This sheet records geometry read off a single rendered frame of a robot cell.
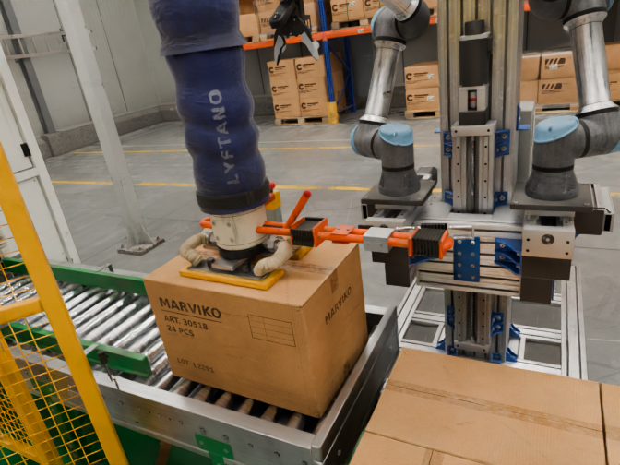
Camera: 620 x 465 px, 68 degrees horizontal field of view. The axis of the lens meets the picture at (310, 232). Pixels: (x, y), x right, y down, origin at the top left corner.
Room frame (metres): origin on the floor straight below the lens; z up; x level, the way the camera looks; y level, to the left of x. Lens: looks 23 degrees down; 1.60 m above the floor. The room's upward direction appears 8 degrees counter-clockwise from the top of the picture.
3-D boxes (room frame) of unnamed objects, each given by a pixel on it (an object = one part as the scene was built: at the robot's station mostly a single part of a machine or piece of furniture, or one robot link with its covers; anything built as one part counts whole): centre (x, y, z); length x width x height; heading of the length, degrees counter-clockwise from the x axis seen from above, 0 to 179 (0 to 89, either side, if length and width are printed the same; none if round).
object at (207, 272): (1.29, 0.26, 0.97); 0.34 x 0.10 x 0.05; 58
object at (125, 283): (2.19, 1.09, 0.60); 1.60 x 0.10 x 0.09; 61
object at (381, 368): (1.21, -0.10, 0.48); 0.70 x 0.03 x 0.15; 151
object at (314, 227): (1.24, 0.00, 1.08); 0.10 x 0.08 x 0.06; 148
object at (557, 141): (1.37, -0.79, 1.20); 0.13 x 0.12 x 0.14; 91
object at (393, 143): (1.61, -0.34, 1.20); 0.13 x 0.12 x 0.14; 31
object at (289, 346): (1.38, 0.20, 0.75); 0.60 x 0.40 x 0.40; 59
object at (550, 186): (1.36, -0.78, 1.09); 0.15 x 0.15 x 0.10
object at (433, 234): (1.05, -0.29, 1.08); 0.08 x 0.07 x 0.05; 58
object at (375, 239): (1.13, -0.18, 1.07); 0.07 x 0.07 x 0.04; 58
